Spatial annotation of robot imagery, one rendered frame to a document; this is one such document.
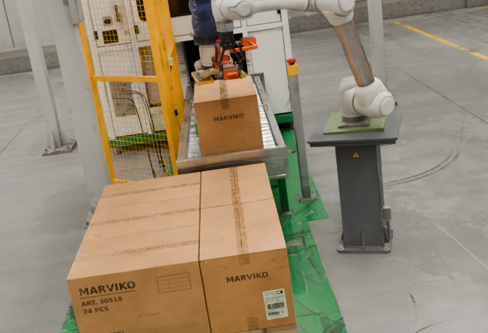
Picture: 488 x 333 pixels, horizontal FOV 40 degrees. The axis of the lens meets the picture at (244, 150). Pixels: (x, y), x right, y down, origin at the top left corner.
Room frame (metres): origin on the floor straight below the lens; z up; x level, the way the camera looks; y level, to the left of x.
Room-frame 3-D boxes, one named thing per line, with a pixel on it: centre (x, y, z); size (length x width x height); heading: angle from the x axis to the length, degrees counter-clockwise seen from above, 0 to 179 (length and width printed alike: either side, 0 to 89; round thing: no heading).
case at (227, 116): (4.32, 0.08, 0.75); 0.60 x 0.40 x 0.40; 1
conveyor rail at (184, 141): (5.12, 0.42, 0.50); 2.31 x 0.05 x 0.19; 1
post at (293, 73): (4.54, -0.41, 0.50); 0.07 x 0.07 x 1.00; 1
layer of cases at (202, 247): (3.28, 0.38, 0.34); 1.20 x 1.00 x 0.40; 1
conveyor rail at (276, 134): (5.13, -0.23, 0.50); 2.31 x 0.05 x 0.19; 1
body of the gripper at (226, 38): (3.33, 0.01, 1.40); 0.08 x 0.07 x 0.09; 97
